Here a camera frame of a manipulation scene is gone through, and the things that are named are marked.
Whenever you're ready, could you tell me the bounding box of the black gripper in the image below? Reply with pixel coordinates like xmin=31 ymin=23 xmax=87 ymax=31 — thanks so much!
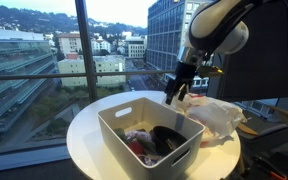
xmin=164 ymin=62 xmax=196 ymax=105

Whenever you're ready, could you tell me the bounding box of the wooden chair frame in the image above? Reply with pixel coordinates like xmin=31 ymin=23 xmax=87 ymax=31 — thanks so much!
xmin=237 ymin=105 xmax=288 ymax=136

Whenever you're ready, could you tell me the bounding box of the red cloth item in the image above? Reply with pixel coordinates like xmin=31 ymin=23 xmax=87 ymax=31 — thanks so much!
xmin=128 ymin=141 xmax=144 ymax=155

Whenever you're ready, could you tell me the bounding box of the round white table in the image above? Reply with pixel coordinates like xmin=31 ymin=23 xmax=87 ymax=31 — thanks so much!
xmin=67 ymin=91 xmax=241 ymax=180

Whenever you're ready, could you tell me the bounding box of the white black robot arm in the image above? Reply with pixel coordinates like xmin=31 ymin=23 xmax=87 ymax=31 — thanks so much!
xmin=165 ymin=0 xmax=288 ymax=103

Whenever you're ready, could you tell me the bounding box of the horizontal window rail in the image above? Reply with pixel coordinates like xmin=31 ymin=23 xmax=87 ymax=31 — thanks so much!
xmin=0 ymin=70 xmax=175 ymax=81

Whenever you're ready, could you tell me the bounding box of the white plastic bag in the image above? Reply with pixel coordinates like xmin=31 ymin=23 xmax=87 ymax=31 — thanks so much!
xmin=169 ymin=93 xmax=247 ymax=142

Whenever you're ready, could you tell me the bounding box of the white plastic laundry basket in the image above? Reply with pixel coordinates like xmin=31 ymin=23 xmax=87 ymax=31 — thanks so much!
xmin=98 ymin=98 xmax=204 ymax=180

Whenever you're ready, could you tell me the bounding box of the orange handled tool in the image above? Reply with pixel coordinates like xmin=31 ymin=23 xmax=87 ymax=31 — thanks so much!
xmin=254 ymin=156 xmax=287 ymax=180

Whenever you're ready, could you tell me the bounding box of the purple patterned cloth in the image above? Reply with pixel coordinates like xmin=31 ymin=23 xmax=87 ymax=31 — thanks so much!
xmin=124 ymin=130 xmax=162 ymax=166

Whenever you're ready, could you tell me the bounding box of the black window mullion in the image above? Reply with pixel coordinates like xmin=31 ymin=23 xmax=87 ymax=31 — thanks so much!
xmin=75 ymin=0 xmax=97 ymax=103

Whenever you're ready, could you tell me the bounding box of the black bowl-shaped cap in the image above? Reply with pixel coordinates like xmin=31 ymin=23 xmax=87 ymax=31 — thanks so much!
xmin=150 ymin=126 xmax=187 ymax=156

